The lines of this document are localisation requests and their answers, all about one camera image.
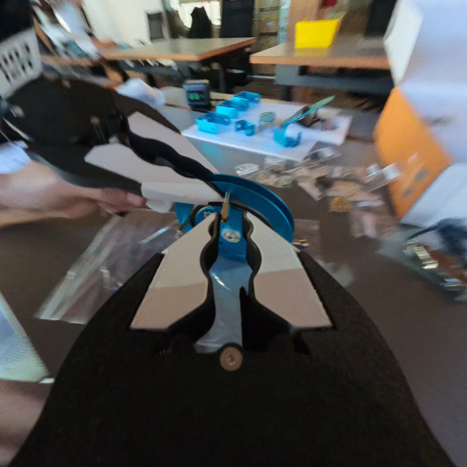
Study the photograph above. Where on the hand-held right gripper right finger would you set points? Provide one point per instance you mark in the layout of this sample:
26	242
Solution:
288	288

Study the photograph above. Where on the white perforated basket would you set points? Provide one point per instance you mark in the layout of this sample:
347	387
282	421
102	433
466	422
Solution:
18	62

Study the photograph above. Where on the person's left hand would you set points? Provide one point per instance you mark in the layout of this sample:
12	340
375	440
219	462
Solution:
54	197

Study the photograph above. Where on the orange and white box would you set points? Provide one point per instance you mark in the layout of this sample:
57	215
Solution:
412	153

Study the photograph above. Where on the bubble wrap bundle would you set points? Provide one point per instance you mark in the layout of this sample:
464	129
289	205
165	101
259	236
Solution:
140	91

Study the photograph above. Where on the dark hardware bag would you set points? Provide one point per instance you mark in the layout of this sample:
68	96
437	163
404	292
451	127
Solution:
430	255

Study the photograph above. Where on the yellow plastic bin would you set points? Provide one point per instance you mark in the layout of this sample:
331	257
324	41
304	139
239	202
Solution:
315	33

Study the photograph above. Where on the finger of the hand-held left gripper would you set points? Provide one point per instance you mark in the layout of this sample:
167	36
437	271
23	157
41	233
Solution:
157	178
164	135

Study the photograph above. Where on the black device green display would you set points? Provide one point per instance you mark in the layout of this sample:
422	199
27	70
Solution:
197	95

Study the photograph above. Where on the blue round turntable base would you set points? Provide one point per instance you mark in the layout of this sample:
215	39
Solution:
255	197

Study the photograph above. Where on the clear plastic bag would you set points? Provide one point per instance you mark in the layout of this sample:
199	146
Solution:
109	262

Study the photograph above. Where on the pile of small parts bags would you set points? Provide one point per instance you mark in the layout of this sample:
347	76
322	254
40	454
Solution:
328	182

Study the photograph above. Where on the translucent plastic tray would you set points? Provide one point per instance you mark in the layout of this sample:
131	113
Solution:
18	346

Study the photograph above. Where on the grey desk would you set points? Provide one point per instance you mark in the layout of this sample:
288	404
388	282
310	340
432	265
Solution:
365	310

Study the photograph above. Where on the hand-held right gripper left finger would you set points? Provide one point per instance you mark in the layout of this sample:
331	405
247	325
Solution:
175	284

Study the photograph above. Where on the wooden table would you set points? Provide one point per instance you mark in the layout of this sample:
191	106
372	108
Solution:
182	49
321	58

